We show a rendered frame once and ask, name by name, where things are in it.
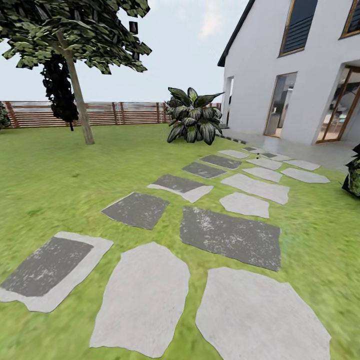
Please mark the fixed window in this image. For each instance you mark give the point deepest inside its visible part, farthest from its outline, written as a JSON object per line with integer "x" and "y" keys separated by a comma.
{"x": 280, "y": 103}

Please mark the door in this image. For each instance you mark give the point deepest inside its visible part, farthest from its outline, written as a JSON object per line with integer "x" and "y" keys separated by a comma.
{"x": 342, "y": 104}

